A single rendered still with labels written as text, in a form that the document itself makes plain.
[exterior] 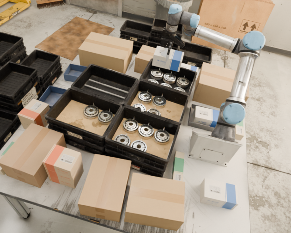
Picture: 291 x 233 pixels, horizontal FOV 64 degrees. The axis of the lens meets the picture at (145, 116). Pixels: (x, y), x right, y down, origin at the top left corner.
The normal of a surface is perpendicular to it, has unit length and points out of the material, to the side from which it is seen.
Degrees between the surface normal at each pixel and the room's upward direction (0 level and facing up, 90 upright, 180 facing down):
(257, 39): 35
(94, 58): 90
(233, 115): 51
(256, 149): 0
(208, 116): 0
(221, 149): 90
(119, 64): 90
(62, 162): 0
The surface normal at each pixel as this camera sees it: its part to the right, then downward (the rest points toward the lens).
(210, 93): -0.28, 0.70
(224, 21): -0.21, 0.55
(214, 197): 0.12, -0.65
